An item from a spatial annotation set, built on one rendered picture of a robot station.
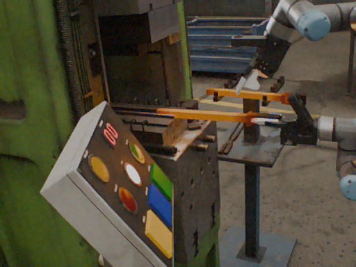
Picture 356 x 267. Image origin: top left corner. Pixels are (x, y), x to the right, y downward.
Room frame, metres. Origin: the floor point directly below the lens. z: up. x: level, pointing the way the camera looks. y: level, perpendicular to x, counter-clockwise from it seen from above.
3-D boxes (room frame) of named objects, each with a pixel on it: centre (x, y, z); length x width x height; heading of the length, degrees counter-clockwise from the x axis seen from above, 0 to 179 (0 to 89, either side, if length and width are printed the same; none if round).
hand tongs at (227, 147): (1.80, -0.31, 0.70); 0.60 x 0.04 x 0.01; 155
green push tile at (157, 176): (0.83, 0.05, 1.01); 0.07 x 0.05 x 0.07; 178
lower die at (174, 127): (1.36, 0.19, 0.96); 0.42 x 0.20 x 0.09; 63
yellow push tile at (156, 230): (0.63, 0.06, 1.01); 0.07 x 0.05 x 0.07; 178
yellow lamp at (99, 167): (0.63, 0.15, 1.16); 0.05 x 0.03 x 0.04; 153
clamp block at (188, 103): (1.45, -0.02, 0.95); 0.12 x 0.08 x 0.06; 63
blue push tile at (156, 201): (0.73, 0.06, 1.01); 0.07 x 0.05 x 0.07; 178
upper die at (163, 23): (1.36, 0.19, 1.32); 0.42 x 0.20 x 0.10; 63
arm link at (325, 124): (1.07, -0.45, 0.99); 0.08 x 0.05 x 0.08; 153
